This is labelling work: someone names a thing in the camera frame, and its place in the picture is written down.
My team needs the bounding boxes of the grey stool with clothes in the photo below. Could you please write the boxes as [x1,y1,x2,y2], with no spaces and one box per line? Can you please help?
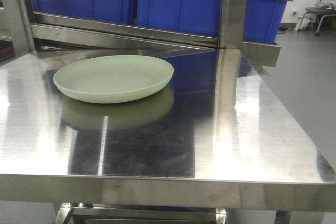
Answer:
[296,0,335,37]

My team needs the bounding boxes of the pale green round plate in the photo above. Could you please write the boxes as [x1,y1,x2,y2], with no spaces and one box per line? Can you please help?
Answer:
[54,55,174,104]

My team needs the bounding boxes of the blue plastic bin right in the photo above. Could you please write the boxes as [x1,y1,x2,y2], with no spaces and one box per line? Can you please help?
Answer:
[136,0,293,44]

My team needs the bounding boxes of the stainless steel shelf rack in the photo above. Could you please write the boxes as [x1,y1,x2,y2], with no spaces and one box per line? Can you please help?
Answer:
[0,0,281,68]

